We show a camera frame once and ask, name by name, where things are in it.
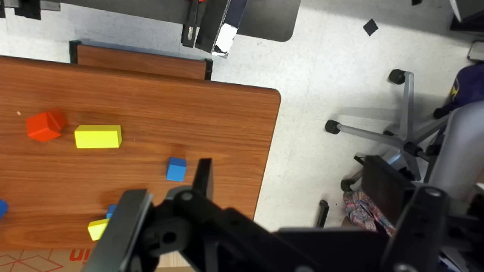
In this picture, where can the long yellow block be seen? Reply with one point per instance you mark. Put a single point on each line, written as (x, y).
(98, 136)

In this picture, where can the blue cylinder block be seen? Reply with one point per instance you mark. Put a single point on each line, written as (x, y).
(3, 207)

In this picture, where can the grey office chair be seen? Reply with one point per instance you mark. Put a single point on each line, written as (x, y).
(460, 158)

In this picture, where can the orange block near yellow block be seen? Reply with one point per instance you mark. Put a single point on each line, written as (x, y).
(45, 125)

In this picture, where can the small blue cube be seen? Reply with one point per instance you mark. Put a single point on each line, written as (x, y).
(175, 169)

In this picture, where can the lower wooden table shelf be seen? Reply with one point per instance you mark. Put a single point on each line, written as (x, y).
(85, 54)

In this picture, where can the blue block under yellow bar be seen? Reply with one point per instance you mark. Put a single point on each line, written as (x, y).
(110, 210)

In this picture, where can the large cardboard box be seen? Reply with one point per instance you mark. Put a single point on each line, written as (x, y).
(70, 259)

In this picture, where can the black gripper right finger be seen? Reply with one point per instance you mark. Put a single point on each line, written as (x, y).
(419, 232)

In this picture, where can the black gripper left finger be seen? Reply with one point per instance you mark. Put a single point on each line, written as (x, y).
(115, 249)

